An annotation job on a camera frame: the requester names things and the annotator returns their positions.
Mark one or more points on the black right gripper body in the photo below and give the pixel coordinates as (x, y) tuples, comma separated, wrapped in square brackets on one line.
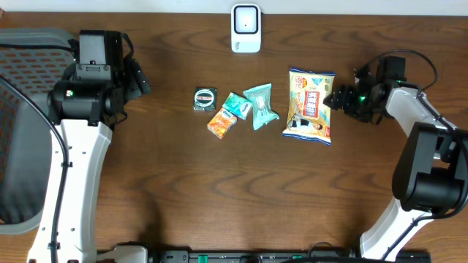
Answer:
[(358, 102)]

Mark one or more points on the grey plastic shopping basket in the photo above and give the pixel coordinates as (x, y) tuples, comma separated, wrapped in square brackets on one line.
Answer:
[(34, 66)]

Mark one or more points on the cream snack bag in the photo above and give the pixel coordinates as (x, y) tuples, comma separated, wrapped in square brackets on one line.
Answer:
[(308, 117)]

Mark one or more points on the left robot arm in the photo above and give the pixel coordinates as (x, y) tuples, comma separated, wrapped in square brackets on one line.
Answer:
[(84, 107)]

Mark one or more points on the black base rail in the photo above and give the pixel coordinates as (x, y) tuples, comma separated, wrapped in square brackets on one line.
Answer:
[(129, 253)]

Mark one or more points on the teal small snack packet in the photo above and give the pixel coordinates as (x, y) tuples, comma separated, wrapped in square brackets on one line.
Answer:
[(260, 97)]

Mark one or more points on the teal gum box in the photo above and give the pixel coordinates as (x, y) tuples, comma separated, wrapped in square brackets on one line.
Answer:
[(237, 105)]

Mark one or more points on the round black white container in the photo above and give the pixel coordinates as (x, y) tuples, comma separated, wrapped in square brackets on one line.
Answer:
[(205, 99)]

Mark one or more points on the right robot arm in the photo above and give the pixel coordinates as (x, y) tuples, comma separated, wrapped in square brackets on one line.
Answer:
[(430, 179)]

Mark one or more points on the orange snack packet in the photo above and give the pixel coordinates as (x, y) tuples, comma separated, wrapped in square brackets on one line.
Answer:
[(221, 123)]

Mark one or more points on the white barcode scanner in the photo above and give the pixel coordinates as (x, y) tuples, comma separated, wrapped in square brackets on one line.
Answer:
[(246, 28)]

